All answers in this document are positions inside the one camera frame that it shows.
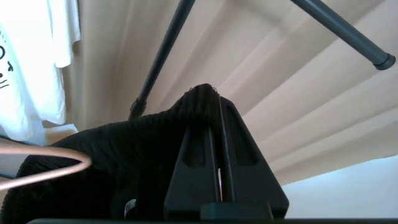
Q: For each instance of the pink clothes hanger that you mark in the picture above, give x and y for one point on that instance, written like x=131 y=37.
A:
x=37 y=150

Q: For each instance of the beige curtain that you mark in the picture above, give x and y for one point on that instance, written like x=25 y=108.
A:
x=264 y=77

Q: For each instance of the black clothes rack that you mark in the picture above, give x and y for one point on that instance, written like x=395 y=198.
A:
x=342 y=30

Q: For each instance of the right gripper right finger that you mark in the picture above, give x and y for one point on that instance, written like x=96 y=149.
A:
x=255 y=186

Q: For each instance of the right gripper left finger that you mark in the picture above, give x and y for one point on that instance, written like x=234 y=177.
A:
x=192 y=186

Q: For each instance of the black garment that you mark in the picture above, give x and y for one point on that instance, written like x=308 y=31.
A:
x=124 y=149

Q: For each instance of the white garment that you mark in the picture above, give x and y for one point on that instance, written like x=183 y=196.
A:
x=31 y=77

